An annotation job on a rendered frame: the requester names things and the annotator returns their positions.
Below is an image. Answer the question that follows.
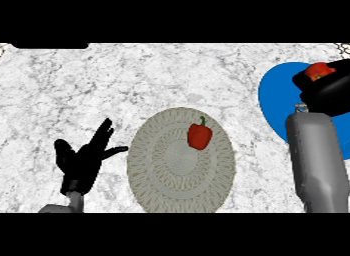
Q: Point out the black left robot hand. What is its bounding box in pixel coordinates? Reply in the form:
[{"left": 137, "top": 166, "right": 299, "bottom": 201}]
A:
[{"left": 53, "top": 117, "right": 130, "bottom": 196}]

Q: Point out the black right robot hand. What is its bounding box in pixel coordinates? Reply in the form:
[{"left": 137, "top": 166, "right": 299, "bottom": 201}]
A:
[{"left": 291, "top": 58, "right": 350, "bottom": 118}]

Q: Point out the red tomato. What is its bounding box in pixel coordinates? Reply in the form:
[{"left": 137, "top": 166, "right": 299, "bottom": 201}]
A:
[{"left": 304, "top": 61, "right": 338, "bottom": 82}]

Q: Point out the blue round placemat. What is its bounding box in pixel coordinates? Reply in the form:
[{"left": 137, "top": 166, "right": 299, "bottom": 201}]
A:
[{"left": 257, "top": 61, "right": 350, "bottom": 161}]

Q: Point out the grey patterned round plate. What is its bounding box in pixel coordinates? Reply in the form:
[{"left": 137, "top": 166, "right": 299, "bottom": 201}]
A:
[{"left": 125, "top": 106, "right": 237, "bottom": 214}]

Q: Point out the red bell pepper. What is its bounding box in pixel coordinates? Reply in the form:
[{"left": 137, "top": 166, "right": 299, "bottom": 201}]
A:
[{"left": 186, "top": 115, "right": 214, "bottom": 151}]

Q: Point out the black appliance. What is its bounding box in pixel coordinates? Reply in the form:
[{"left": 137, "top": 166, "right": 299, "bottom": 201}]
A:
[{"left": 10, "top": 42, "right": 90, "bottom": 51}]

